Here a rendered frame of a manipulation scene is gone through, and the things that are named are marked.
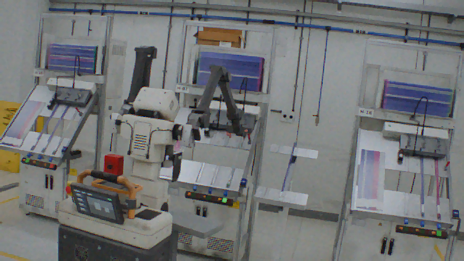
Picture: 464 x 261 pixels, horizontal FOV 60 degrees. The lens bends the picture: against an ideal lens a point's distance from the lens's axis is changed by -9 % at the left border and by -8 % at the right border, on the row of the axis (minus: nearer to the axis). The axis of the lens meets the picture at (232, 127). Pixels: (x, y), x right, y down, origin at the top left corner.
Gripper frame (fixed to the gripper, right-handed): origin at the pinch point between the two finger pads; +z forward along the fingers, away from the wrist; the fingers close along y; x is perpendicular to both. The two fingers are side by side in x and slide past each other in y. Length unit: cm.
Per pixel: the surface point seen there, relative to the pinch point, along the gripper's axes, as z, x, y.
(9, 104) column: 103, -78, 318
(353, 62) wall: 74, -178, -82
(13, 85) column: 86, -96, 315
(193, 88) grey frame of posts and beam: 1, -43, 46
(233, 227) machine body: 61, 40, -2
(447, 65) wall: 66, -184, -185
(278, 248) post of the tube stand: 48, 57, -40
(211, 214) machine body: 56, 36, 17
